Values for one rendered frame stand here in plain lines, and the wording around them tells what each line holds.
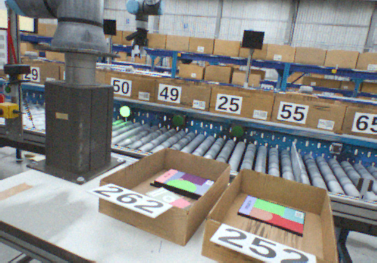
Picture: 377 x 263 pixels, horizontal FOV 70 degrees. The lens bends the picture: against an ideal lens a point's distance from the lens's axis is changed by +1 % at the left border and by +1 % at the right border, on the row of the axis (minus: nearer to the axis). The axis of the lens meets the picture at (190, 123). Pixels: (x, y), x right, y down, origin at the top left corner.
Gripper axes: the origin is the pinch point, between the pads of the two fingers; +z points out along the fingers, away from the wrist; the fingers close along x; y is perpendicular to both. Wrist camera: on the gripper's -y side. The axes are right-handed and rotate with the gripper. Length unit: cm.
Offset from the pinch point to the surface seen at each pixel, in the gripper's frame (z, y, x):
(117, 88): 22.6, -8.2, -8.2
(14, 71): 13, -26, -74
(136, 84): 17.7, 6.4, -8.1
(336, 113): 14, 134, -8
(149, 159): 33, 58, -93
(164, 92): 19.8, 27.9, -8.4
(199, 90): 15, 52, -8
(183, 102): 23.9, 42.2, -8.2
